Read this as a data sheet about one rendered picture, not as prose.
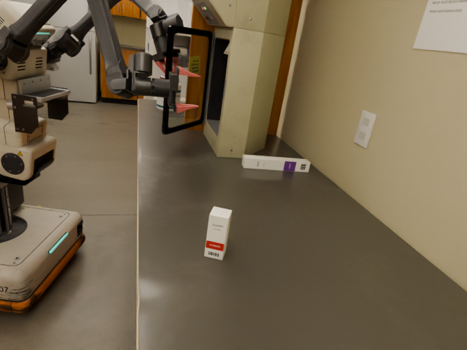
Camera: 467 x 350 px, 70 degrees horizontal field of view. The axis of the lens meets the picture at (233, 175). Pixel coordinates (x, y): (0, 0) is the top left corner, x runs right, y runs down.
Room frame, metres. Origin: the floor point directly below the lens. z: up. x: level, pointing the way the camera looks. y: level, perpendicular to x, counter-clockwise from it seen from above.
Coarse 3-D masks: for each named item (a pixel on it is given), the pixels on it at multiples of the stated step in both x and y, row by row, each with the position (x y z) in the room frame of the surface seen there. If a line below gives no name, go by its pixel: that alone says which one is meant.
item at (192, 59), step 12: (168, 36) 1.24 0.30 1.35; (180, 36) 1.30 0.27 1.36; (192, 36) 1.38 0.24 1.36; (168, 48) 1.24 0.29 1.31; (180, 48) 1.31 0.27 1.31; (192, 48) 1.39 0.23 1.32; (204, 48) 1.47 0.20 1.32; (180, 60) 1.31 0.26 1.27; (192, 60) 1.39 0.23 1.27; (204, 60) 1.48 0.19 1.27; (192, 72) 1.40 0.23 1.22; (204, 72) 1.49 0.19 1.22; (180, 84) 1.32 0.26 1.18; (192, 84) 1.41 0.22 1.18; (180, 96) 1.33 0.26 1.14; (192, 96) 1.42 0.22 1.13; (192, 108) 1.43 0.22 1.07; (168, 120) 1.27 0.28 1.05; (180, 120) 1.34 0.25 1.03; (192, 120) 1.43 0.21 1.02
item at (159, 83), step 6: (156, 78) 1.06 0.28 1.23; (168, 78) 1.11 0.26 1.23; (156, 84) 1.04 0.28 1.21; (162, 84) 1.05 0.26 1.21; (168, 84) 1.06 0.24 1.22; (156, 90) 1.04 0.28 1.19; (162, 90) 1.05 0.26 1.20; (168, 90) 1.05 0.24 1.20; (156, 96) 1.05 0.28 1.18; (162, 96) 1.06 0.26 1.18; (168, 96) 1.06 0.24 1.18; (168, 102) 1.06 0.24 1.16
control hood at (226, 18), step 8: (192, 0) 1.47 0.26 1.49; (200, 0) 1.33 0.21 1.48; (208, 0) 1.21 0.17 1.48; (216, 0) 1.21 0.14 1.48; (224, 0) 1.22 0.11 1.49; (232, 0) 1.23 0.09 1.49; (208, 8) 1.30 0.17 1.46; (216, 8) 1.21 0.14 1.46; (224, 8) 1.22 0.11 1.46; (232, 8) 1.23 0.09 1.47; (216, 16) 1.26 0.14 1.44; (224, 16) 1.22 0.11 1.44; (232, 16) 1.23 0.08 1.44; (208, 24) 1.52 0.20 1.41; (216, 24) 1.36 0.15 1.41; (224, 24) 1.23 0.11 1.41; (232, 24) 1.23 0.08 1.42
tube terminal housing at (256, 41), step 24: (240, 0) 1.23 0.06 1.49; (264, 0) 1.26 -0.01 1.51; (288, 0) 1.41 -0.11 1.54; (240, 24) 1.24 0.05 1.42; (264, 24) 1.26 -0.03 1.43; (240, 48) 1.24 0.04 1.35; (264, 48) 1.29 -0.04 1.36; (240, 72) 1.25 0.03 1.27; (264, 72) 1.32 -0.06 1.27; (240, 96) 1.25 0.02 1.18; (264, 96) 1.35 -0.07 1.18; (240, 120) 1.25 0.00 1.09; (264, 120) 1.39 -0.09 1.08; (216, 144) 1.26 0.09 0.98; (240, 144) 1.26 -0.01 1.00; (264, 144) 1.43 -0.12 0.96
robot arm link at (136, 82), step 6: (132, 72) 1.06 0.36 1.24; (138, 72) 1.05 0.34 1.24; (144, 72) 1.05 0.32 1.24; (132, 78) 1.05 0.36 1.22; (138, 78) 1.04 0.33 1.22; (144, 78) 1.04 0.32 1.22; (150, 78) 1.05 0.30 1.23; (132, 84) 1.04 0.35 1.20; (138, 84) 1.02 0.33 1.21; (144, 84) 1.03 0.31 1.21; (150, 84) 1.04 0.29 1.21; (132, 90) 1.04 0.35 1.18; (138, 90) 1.02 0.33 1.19; (144, 90) 1.03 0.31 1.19; (150, 90) 1.04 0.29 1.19; (150, 96) 1.05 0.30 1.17
